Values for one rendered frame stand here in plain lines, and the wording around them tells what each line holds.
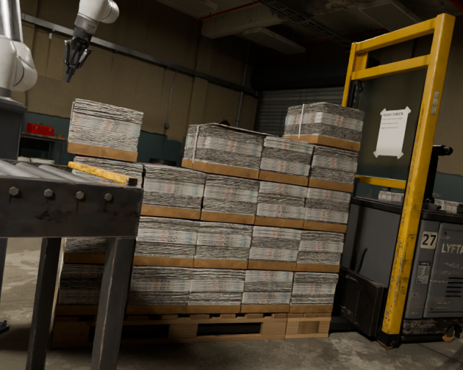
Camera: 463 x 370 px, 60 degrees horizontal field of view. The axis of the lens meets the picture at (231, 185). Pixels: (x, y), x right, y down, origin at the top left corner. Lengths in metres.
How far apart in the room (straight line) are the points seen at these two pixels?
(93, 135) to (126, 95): 7.36
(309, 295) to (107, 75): 7.41
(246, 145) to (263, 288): 0.75
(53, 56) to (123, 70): 1.42
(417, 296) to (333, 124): 1.11
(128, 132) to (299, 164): 0.88
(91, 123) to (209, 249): 0.79
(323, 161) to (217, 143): 0.62
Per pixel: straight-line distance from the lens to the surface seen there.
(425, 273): 2.61
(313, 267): 2.27
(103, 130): 1.80
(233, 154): 1.93
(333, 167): 2.22
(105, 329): 1.06
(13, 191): 0.89
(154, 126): 9.44
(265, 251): 2.08
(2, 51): 1.92
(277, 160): 2.03
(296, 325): 2.33
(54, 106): 8.57
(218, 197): 1.92
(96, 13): 1.92
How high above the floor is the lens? 0.89
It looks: 3 degrees down
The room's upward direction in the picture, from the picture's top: 9 degrees clockwise
